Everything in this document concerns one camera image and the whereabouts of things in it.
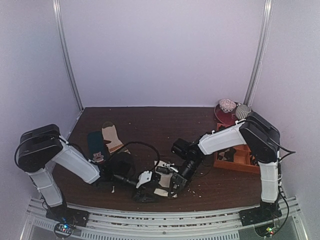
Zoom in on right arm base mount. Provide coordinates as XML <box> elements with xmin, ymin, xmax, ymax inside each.
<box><xmin>239</xmin><ymin>200</ymin><xmax>283</xmax><ymax>227</ymax></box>

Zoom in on cream white sock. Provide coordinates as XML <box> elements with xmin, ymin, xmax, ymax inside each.
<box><xmin>153</xmin><ymin>160</ymin><xmax>174</xmax><ymax>197</ymax></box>

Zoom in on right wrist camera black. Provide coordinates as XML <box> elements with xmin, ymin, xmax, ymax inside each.
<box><xmin>171</xmin><ymin>138</ymin><xmax>192</xmax><ymax>160</ymax></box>

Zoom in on red round tray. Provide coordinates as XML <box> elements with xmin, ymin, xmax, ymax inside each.
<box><xmin>214</xmin><ymin>104</ymin><xmax>238</xmax><ymax>126</ymax></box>

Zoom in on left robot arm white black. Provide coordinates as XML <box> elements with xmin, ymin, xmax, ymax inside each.
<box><xmin>14</xmin><ymin>124</ymin><xmax>160</xmax><ymax>222</ymax></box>

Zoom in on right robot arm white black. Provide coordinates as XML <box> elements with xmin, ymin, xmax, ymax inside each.
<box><xmin>164</xmin><ymin>112</ymin><xmax>280</xmax><ymax>221</ymax></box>

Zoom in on white patterned bowl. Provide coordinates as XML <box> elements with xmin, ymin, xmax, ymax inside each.
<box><xmin>219</xmin><ymin>98</ymin><xmax>237</xmax><ymax>113</ymax></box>

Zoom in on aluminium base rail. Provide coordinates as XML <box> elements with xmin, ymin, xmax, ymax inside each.
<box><xmin>19</xmin><ymin>196</ymin><xmax>307</xmax><ymax>240</ymax></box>

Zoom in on grey striped cup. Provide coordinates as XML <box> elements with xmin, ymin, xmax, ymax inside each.
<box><xmin>235</xmin><ymin>104</ymin><xmax>252</xmax><ymax>120</ymax></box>

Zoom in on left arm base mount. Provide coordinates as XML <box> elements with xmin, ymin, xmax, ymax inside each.
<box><xmin>45</xmin><ymin>205</ymin><xmax>90</xmax><ymax>227</ymax></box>

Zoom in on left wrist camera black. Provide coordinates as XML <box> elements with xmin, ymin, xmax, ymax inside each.
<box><xmin>110</xmin><ymin>152</ymin><xmax>136</xmax><ymax>178</ymax></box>

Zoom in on left aluminium frame post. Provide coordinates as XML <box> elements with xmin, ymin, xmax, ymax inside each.
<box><xmin>52</xmin><ymin>0</ymin><xmax>84</xmax><ymax>112</ymax></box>

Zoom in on beige brown striped sock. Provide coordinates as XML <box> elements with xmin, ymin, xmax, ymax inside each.
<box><xmin>101</xmin><ymin>121</ymin><xmax>124</xmax><ymax>154</ymax></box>

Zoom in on aluminium frame post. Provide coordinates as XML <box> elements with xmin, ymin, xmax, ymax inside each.
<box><xmin>52</xmin><ymin>0</ymin><xmax>84</xmax><ymax>112</ymax></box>
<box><xmin>243</xmin><ymin>0</ymin><xmax>273</xmax><ymax>106</ymax></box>

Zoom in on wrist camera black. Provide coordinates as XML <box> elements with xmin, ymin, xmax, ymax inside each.
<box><xmin>110</xmin><ymin>152</ymin><xmax>136</xmax><ymax>178</ymax></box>
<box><xmin>171</xmin><ymin>138</ymin><xmax>192</xmax><ymax>160</ymax></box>

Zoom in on right aluminium frame post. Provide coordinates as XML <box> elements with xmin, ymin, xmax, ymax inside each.
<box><xmin>243</xmin><ymin>0</ymin><xmax>273</xmax><ymax>106</ymax></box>

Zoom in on orange wooden compartment box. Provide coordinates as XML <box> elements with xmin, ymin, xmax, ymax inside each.
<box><xmin>213</xmin><ymin>122</ymin><xmax>262</xmax><ymax>175</ymax></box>

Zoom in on dark teal monkey sock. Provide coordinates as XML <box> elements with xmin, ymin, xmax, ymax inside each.
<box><xmin>87</xmin><ymin>131</ymin><xmax>110</xmax><ymax>164</ymax></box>

